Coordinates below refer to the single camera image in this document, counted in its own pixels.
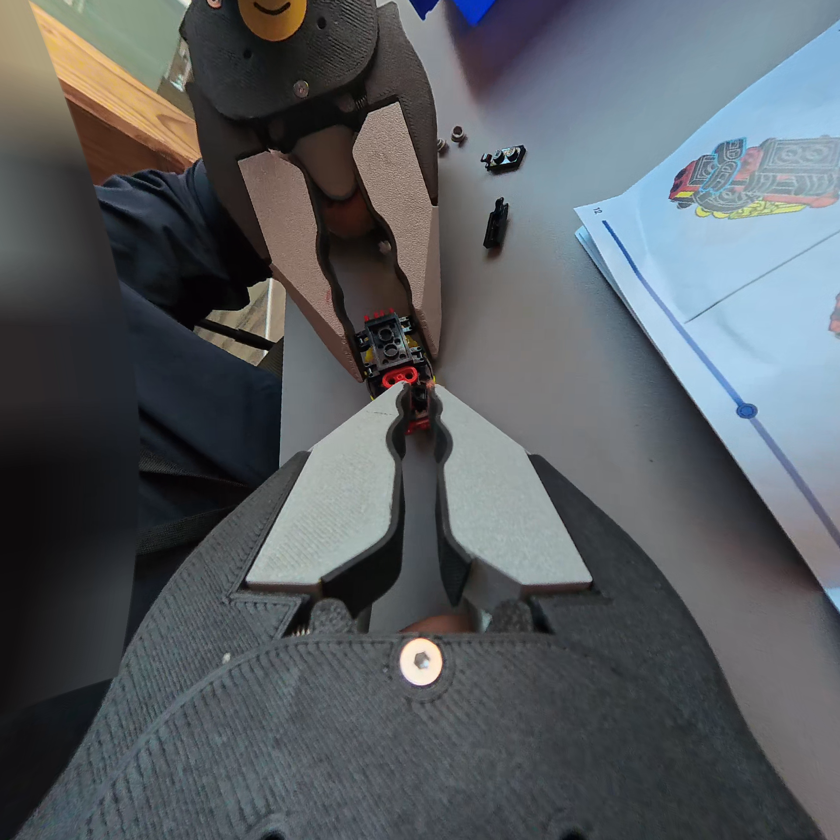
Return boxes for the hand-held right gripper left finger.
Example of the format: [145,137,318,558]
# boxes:
[244,384,408,616]

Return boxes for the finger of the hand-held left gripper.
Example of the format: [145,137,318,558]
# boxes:
[238,150,367,383]
[353,98,442,361]

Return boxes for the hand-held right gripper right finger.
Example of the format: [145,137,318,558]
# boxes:
[430,386,593,631]

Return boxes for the black red yellow lego model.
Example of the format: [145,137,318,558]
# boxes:
[354,307,439,435]

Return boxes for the person's left forearm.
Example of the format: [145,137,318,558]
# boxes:
[95,161,273,329]

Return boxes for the black lego clip piece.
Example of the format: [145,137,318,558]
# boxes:
[483,197,510,250]

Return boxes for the lego instruction booklet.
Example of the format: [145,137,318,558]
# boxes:
[574,20,840,614]

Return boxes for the person's left hand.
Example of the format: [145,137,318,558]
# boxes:
[326,198,380,237]

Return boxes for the person's dark trousers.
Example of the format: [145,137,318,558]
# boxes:
[125,282,309,631]

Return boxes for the wooden ledge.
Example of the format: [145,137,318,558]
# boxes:
[29,0,201,185]

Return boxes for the blue board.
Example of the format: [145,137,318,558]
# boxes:
[410,0,511,27]

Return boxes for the black chair frame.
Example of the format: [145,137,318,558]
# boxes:
[196,316,284,378]

